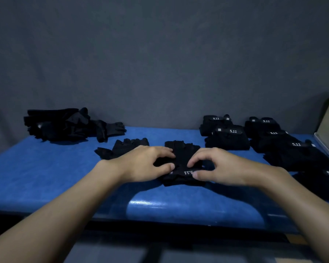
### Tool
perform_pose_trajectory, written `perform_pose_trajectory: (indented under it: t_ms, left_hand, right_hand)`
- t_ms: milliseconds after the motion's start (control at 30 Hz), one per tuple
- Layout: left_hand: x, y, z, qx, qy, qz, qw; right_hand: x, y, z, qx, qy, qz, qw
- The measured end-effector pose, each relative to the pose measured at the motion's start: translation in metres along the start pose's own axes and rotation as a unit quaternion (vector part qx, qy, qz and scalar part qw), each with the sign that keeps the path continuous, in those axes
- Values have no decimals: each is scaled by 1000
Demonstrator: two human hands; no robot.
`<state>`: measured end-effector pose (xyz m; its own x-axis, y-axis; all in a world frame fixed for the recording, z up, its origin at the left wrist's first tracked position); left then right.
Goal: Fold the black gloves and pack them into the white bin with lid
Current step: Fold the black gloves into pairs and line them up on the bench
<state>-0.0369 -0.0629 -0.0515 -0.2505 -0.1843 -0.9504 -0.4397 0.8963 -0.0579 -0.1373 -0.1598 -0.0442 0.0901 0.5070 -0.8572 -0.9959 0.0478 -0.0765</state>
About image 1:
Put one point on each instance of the person's left hand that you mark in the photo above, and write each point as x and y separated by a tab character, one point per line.
137	167

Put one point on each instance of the person's right hand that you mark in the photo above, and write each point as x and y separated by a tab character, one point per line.
230	169

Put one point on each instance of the pile of black gloves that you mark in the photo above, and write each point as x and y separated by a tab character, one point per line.
57	125

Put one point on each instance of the person's left forearm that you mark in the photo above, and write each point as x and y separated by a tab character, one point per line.
52	216

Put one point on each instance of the person's right forearm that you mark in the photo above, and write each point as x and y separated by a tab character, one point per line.
304	208

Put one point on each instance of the blue padded bench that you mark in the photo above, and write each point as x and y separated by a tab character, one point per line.
57	175

